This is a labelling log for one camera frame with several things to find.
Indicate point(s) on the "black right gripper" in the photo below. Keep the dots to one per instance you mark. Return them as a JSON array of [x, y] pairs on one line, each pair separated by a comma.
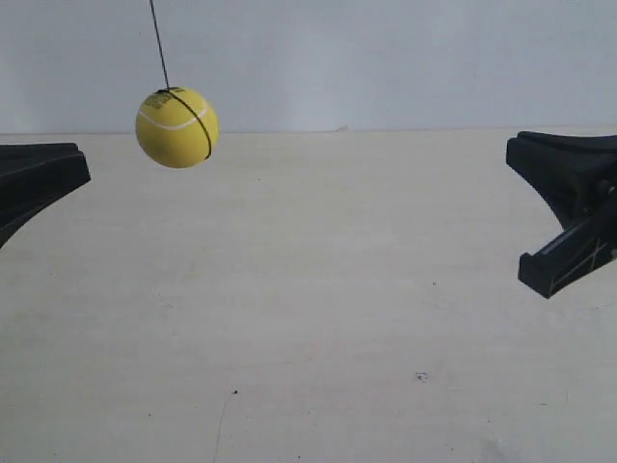
[[575, 176]]

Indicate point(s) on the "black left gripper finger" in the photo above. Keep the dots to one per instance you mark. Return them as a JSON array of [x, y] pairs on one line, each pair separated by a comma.
[[26, 192], [20, 156]]

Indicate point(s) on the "yellow tennis ball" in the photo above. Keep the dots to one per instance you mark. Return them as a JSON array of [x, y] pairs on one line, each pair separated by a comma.
[[177, 128]]

